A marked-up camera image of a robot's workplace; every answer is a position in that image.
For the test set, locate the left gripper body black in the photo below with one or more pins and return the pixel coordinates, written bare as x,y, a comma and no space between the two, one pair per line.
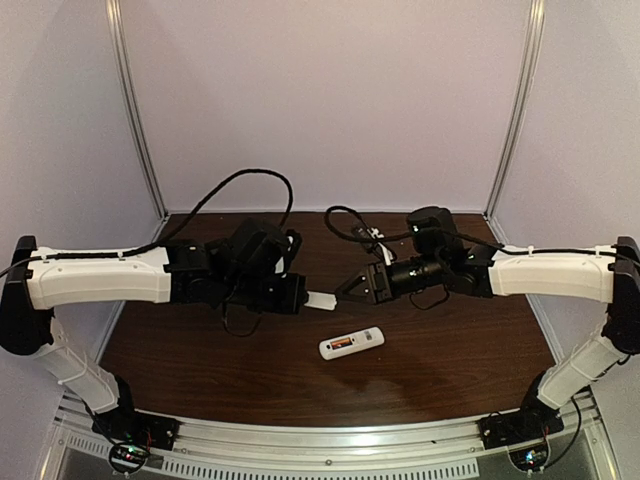
298,298

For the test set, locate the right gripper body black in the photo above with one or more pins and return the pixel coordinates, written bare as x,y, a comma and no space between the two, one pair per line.
379,281

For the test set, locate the white battery cover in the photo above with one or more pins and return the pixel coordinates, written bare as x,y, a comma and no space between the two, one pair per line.
321,301

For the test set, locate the orange AA battery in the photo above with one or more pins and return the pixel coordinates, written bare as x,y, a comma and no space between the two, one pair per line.
341,343

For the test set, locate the white remote control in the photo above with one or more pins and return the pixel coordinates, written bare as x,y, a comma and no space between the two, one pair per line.
363,340

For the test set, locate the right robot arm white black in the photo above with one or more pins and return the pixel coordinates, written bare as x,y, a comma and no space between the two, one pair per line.
469,266

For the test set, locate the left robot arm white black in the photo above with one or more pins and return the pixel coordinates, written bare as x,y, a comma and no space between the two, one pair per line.
250,269

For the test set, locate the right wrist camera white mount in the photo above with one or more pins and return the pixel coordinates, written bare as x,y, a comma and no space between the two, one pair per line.
372,243

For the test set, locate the curved aluminium front rail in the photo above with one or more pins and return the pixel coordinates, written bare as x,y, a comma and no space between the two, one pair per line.
451,449

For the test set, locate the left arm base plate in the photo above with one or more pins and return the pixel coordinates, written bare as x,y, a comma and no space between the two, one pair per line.
142,429

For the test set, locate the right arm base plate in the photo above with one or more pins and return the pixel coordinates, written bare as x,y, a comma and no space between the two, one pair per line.
523,425

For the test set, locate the right aluminium frame post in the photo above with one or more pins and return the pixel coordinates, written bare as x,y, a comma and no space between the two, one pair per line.
529,61

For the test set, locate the aluminium frame post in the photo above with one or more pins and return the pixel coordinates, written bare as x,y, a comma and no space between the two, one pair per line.
529,61
131,105

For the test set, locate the left aluminium frame post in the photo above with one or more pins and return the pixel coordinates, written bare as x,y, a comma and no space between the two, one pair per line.
131,105

